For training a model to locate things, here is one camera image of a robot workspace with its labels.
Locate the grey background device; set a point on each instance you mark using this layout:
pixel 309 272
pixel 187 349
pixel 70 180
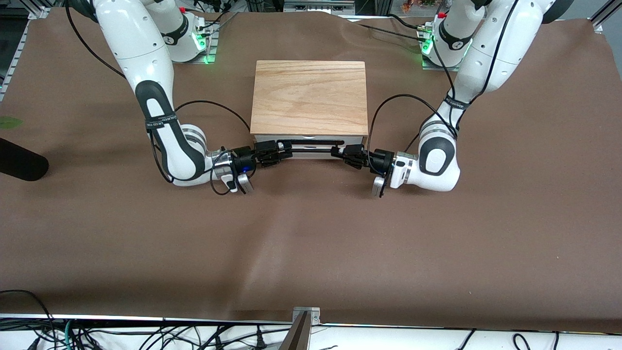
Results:
pixel 318 6

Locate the green leaf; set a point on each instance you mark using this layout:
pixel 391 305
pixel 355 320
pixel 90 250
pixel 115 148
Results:
pixel 9 122

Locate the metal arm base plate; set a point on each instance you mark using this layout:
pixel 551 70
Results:
pixel 210 53
pixel 430 63

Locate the light wooden drawer cabinet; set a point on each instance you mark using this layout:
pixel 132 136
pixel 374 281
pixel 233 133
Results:
pixel 309 97

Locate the grey slanted beam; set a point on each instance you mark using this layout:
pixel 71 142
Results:
pixel 296 338

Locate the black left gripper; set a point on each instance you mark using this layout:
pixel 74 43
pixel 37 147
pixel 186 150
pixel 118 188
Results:
pixel 377 160

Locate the brown table cover sheet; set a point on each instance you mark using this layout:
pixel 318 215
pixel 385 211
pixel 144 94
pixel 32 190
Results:
pixel 311 243

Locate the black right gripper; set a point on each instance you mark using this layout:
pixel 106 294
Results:
pixel 244 160

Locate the black rounded cylinder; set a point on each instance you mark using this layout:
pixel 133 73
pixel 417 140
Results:
pixel 24 165

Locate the small metal bracket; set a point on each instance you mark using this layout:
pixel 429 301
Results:
pixel 316 313

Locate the aluminium frame rail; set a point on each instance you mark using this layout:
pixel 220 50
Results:
pixel 14 53
pixel 598 19

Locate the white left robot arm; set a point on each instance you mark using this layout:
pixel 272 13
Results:
pixel 491 48

